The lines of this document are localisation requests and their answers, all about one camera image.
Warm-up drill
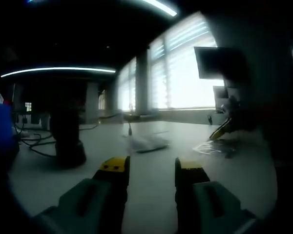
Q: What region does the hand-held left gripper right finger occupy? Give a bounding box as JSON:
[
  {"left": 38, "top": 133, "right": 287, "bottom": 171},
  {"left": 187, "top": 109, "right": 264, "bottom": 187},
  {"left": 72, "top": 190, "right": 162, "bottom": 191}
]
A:
[{"left": 174, "top": 157, "right": 258, "bottom": 234}]

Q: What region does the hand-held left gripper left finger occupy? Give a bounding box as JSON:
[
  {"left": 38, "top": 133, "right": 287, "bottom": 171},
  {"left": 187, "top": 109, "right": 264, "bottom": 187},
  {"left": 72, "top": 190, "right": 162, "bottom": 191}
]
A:
[{"left": 34, "top": 156, "right": 131, "bottom": 234}]

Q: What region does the clear sheet goods packet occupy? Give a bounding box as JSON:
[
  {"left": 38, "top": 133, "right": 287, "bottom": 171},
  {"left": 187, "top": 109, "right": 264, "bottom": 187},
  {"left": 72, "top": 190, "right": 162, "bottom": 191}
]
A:
[{"left": 192, "top": 138, "right": 237, "bottom": 159}]

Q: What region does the open laptop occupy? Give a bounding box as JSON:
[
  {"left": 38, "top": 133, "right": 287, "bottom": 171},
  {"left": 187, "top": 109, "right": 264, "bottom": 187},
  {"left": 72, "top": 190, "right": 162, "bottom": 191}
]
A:
[{"left": 212, "top": 85, "right": 229, "bottom": 99}]

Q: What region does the white table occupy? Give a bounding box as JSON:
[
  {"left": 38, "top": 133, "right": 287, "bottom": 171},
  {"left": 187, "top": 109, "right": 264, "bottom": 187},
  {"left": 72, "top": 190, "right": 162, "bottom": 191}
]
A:
[{"left": 8, "top": 120, "right": 278, "bottom": 234}]

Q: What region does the window with white blinds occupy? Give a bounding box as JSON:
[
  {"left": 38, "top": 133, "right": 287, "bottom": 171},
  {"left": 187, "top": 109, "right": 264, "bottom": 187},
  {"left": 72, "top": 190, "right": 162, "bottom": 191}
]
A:
[
  {"left": 117, "top": 57, "right": 137, "bottom": 112},
  {"left": 148, "top": 12, "right": 225, "bottom": 110}
]

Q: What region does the white ceiling light strip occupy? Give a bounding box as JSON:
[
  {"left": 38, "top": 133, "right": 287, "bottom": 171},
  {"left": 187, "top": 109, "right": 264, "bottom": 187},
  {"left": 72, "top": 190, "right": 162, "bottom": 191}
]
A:
[
  {"left": 26, "top": 0, "right": 178, "bottom": 17},
  {"left": 0, "top": 67, "right": 116, "bottom": 78}
]

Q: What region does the blue box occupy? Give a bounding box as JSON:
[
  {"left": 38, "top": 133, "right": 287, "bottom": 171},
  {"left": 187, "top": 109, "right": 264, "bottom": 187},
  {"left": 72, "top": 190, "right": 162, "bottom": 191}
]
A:
[{"left": 0, "top": 101, "right": 14, "bottom": 152}]

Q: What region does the black wall monitor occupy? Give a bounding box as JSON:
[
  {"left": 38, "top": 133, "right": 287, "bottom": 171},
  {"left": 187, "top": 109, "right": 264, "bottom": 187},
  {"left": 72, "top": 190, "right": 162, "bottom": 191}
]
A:
[{"left": 194, "top": 46, "right": 247, "bottom": 80}]

